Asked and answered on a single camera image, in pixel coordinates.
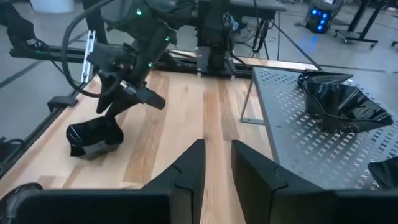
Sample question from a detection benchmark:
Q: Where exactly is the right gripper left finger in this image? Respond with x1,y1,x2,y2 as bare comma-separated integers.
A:
141,138,207,224

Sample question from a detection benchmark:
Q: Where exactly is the silver aluminium extrusion bracket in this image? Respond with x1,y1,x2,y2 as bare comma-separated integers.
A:
80,29,97,84

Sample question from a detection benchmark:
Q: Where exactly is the black computer tower with lights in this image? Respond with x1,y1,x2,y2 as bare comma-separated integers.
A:
305,5,333,34

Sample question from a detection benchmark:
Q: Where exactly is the black square mini plate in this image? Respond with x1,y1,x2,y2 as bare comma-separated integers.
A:
303,81,394,134
0,182,44,224
65,116,124,158

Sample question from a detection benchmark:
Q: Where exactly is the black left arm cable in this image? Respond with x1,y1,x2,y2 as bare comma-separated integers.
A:
61,0,125,99

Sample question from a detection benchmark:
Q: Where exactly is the grey perforated metal shelf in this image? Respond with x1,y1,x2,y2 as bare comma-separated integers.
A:
240,67,398,190

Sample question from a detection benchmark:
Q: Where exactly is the black leaf-shaped mini plate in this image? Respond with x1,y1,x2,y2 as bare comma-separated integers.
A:
367,156,398,190

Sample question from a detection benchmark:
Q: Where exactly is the black rolling standing desk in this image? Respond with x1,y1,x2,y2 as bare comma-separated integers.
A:
334,0,393,48

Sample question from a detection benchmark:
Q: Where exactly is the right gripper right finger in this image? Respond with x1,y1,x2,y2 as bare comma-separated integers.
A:
230,139,338,224

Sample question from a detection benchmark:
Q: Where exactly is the black teardrop mini plate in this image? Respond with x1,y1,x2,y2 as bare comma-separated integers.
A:
297,70,354,91

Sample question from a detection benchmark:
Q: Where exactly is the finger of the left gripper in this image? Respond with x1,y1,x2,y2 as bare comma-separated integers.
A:
95,73,117,114
105,91,140,125

